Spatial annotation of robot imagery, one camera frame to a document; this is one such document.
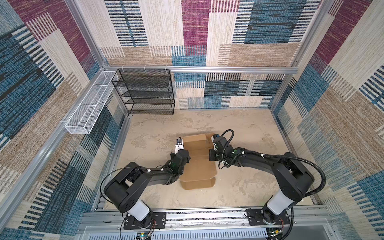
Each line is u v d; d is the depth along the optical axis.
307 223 0.73
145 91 1.11
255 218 0.73
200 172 0.91
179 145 0.78
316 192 0.46
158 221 0.74
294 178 0.46
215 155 0.81
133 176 0.50
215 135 0.84
